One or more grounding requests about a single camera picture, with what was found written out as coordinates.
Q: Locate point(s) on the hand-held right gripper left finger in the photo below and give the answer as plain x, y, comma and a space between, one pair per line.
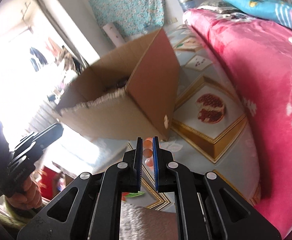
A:
139, 166

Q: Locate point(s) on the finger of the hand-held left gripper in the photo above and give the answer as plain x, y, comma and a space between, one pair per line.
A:
48, 136

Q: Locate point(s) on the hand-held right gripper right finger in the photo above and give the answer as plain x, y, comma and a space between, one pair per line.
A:
156, 166

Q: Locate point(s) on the brown cardboard box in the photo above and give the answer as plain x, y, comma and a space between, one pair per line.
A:
111, 120

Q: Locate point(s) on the person's left forearm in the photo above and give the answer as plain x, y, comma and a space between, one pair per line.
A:
13, 213

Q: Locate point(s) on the person's left hand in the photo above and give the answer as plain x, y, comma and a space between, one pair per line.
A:
30, 193

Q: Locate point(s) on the red box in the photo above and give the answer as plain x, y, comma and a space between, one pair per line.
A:
52, 180

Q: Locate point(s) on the white fleece garment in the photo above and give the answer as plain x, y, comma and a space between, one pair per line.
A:
148, 222

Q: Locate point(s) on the hanging dark garment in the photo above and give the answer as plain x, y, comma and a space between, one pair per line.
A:
38, 57

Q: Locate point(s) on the white paper roll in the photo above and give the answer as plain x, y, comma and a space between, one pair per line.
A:
114, 33

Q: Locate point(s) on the pink floral blanket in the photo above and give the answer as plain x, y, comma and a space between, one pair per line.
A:
261, 80

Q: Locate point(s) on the teal printed pillow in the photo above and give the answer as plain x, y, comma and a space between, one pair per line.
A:
256, 5

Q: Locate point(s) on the wall socket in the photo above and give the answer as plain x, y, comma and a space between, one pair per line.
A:
172, 20

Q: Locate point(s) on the teal floral wall cloth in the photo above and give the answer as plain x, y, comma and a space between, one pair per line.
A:
131, 7

